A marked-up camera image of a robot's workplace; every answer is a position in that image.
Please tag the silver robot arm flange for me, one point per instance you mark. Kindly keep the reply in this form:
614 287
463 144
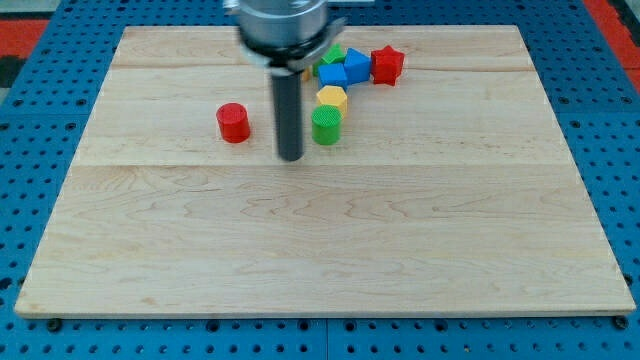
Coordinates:
286 36

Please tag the green cylinder block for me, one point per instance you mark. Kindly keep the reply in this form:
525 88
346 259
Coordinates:
326 124

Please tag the yellow hexagon block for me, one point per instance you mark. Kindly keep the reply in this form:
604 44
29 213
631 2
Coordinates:
333 96

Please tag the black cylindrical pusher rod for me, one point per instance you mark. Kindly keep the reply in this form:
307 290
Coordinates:
287 105

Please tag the blue cube block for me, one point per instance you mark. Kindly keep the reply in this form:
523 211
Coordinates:
332 75

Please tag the yellow block behind rod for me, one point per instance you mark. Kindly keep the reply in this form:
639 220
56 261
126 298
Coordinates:
306 75

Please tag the red cylinder block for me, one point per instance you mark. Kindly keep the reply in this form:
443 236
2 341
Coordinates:
233 122

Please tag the blue angular block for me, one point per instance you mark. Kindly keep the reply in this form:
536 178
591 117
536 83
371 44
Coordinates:
357 66

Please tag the green hexagon block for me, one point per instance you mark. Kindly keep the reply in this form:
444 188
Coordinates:
334 55

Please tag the wooden board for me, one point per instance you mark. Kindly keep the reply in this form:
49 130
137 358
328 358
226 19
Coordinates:
451 194

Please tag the red star block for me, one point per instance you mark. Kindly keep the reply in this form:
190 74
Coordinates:
386 65

